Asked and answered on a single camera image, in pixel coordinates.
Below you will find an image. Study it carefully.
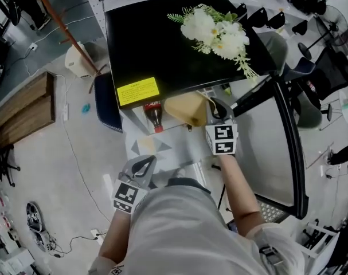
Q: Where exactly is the dark blue padded panel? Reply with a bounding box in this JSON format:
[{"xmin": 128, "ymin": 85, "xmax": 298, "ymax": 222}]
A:
[{"xmin": 93, "ymin": 72, "xmax": 124, "ymax": 134}]

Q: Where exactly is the wooden coat rack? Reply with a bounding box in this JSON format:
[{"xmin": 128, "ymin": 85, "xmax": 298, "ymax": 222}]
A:
[{"xmin": 35, "ymin": 0, "xmax": 109, "ymax": 95}]

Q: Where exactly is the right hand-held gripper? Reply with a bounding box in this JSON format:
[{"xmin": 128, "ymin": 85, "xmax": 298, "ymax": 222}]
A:
[{"xmin": 205, "ymin": 96, "xmax": 239, "ymax": 156}]

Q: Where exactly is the black chair base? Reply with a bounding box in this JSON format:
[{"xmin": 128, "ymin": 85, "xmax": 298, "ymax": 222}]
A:
[{"xmin": 0, "ymin": 143, "xmax": 21, "ymax": 188}]

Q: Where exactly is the black standing fan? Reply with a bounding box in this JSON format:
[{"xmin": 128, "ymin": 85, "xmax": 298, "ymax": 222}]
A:
[{"xmin": 298, "ymin": 5, "xmax": 348, "ymax": 60}]

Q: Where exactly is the grey upholstered chair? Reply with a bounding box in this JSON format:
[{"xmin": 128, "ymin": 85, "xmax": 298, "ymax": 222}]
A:
[{"xmin": 257, "ymin": 32, "xmax": 290, "ymax": 74}]

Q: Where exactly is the cola bottle with red cap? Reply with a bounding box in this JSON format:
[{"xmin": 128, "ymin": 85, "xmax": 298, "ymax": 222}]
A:
[{"xmin": 142, "ymin": 100, "xmax": 165, "ymax": 134}]

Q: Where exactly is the white artificial flower bouquet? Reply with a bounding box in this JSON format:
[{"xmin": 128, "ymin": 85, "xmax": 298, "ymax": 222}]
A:
[{"xmin": 166, "ymin": 3, "xmax": 260, "ymax": 82}]

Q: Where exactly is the person's white shirt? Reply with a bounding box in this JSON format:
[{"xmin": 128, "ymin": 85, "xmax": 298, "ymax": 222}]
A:
[{"xmin": 87, "ymin": 177, "xmax": 306, "ymax": 275}]

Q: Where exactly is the black round wheeled device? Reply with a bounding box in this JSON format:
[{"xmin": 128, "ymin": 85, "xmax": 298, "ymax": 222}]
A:
[{"xmin": 25, "ymin": 201, "xmax": 49, "ymax": 252}]

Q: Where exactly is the beige container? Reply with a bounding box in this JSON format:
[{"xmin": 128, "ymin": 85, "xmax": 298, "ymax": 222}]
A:
[{"xmin": 163, "ymin": 91, "xmax": 209, "ymax": 127}]

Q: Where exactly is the wooden bench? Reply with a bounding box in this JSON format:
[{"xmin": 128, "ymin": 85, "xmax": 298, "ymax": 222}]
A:
[{"xmin": 0, "ymin": 71, "xmax": 57, "ymax": 149}]

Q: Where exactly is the grey shoulder strap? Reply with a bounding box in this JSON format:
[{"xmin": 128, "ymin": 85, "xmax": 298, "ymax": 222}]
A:
[{"xmin": 253, "ymin": 227, "xmax": 287, "ymax": 266}]

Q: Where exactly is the person's right forearm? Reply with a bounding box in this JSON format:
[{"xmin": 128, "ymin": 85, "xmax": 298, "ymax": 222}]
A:
[{"xmin": 218, "ymin": 154, "xmax": 262, "ymax": 238}]

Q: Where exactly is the black mesh office chair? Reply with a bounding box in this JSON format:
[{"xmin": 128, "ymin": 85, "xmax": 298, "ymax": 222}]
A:
[{"xmin": 287, "ymin": 46, "xmax": 348, "ymax": 132}]

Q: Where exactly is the person's left forearm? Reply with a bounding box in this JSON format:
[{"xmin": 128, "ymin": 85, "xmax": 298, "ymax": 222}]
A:
[{"xmin": 98, "ymin": 209, "xmax": 132, "ymax": 265}]

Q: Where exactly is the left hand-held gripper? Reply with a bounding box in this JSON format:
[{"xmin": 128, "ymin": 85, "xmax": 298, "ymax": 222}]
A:
[{"xmin": 112, "ymin": 154, "xmax": 158, "ymax": 215}]

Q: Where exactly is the white metal rack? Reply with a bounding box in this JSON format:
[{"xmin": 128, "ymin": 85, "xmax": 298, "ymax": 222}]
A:
[{"xmin": 295, "ymin": 221, "xmax": 341, "ymax": 260}]

